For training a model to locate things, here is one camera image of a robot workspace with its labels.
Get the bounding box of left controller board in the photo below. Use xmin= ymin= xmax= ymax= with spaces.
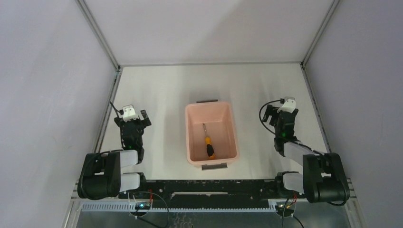
xmin=134 ymin=202 xmax=151 ymax=210

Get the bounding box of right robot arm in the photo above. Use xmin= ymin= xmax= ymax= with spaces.
xmin=259 ymin=102 xmax=350 ymax=206

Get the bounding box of pink plastic bin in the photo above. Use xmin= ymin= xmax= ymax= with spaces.
xmin=185 ymin=100 xmax=240 ymax=171

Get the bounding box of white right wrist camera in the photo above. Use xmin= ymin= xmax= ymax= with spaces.
xmin=277 ymin=96 xmax=296 ymax=113

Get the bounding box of yellow black screwdriver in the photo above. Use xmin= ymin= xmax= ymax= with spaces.
xmin=202 ymin=123 xmax=215 ymax=160

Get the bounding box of right controller board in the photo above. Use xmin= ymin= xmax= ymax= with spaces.
xmin=276 ymin=203 xmax=296 ymax=211

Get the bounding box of controller board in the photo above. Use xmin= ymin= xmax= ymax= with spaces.
xmin=134 ymin=202 xmax=151 ymax=210
xmin=276 ymin=203 xmax=296 ymax=211

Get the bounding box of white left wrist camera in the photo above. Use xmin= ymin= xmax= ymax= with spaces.
xmin=122 ymin=104 xmax=139 ymax=122

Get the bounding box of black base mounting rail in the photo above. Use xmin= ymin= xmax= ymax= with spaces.
xmin=118 ymin=179 xmax=305 ymax=210

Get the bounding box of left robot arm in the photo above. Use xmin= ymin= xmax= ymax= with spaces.
xmin=77 ymin=107 xmax=152 ymax=200

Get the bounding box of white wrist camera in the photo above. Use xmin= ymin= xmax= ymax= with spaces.
xmin=277 ymin=96 xmax=296 ymax=113
xmin=122 ymin=104 xmax=139 ymax=122

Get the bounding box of grey slotted cable duct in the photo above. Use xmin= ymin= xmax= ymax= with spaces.
xmin=80 ymin=201 xmax=278 ymax=212

